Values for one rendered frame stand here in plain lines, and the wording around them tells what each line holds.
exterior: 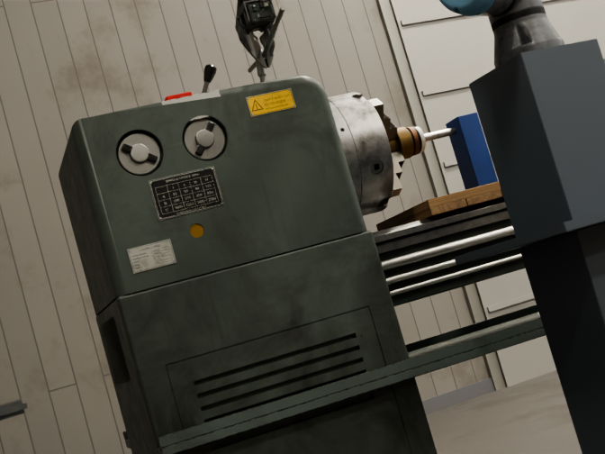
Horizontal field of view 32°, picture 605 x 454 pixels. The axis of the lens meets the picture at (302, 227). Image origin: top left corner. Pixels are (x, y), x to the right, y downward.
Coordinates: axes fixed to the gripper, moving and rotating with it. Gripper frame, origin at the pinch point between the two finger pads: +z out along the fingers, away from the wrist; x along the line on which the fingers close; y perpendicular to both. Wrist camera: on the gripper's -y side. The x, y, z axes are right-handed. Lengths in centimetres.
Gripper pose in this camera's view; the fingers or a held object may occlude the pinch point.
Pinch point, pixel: (265, 63)
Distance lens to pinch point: 257.0
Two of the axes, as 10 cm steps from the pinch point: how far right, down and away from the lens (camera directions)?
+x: 9.2, -2.4, 3.2
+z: 2.8, 9.6, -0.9
